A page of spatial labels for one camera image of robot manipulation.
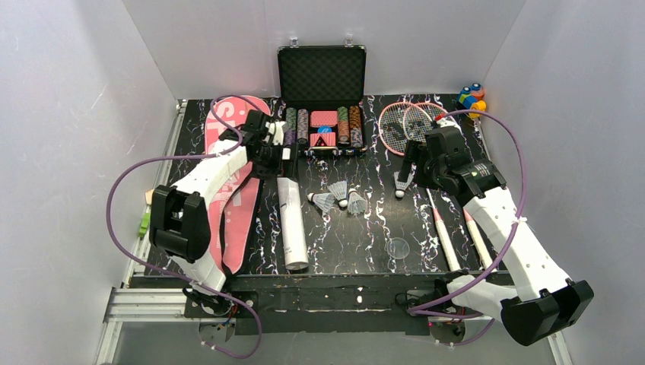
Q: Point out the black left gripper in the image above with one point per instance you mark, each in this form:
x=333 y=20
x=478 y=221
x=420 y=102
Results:
x=278 y=158

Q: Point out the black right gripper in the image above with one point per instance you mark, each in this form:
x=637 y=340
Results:
x=412 y=155

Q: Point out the white shuttlecock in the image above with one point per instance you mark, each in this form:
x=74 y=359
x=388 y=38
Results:
x=402 y=182
x=357 y=204
x=323 y=201
x=340 y=192

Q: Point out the white shuttlecock tube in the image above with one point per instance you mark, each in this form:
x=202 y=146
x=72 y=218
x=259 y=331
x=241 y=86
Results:
x=292 y=229

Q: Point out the clear plastic tube lid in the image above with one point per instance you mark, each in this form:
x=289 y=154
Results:
x=397 y=248

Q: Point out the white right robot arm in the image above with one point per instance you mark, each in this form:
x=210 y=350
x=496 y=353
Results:
x=524 y=288

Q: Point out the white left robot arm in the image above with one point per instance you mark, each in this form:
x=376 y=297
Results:
x=179 y=223

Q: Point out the pink badminton racket right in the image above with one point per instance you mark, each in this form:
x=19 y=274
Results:
x=419 y=120

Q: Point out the pink badminton racket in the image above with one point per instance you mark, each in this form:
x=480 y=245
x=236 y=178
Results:
x=419 y=120
x=393 y=138

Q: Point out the pink badminton racket left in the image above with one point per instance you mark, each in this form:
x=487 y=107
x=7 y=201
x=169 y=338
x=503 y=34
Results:
x=393 y=138

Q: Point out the pink racket bag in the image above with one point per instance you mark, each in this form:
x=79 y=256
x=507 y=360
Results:
x=231 y=211

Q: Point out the colourful toy blocks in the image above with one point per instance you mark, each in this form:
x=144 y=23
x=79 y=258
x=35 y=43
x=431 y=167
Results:
x=471 y=98

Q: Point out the black poker chip case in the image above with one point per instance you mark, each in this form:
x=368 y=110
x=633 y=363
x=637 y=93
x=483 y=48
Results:
x=328 y=83

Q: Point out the beige wooden block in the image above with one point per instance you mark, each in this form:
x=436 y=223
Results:
x=148 y=196

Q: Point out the green clip on rail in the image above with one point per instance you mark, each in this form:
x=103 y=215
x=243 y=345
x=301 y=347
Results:
x=144 y=224

